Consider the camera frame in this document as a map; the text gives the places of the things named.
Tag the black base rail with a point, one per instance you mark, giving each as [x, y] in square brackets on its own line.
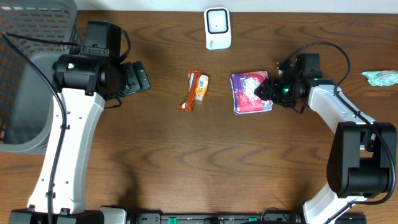
[156, 218]

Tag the grey plastic mesh basket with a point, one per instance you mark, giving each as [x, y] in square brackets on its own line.
[42, 30]

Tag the orange snack bar wrapper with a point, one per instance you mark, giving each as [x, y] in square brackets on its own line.
[193, 79]

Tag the white barcode scanner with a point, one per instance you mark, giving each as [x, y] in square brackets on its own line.
[217, 28]

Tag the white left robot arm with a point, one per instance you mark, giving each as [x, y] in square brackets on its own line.
[83, 81]

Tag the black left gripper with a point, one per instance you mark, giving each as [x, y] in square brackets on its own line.
[134, 78]

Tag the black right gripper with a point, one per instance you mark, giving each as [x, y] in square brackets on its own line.
[273, 92]

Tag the red purple noodle packet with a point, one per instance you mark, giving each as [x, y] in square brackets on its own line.
[243, 86]

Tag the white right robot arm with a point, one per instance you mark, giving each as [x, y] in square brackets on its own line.
[361, 168]

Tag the small orange yellow packet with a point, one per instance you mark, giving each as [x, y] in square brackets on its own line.
[201, 89]

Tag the teal snack packet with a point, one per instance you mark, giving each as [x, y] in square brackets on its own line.
[381, 78]

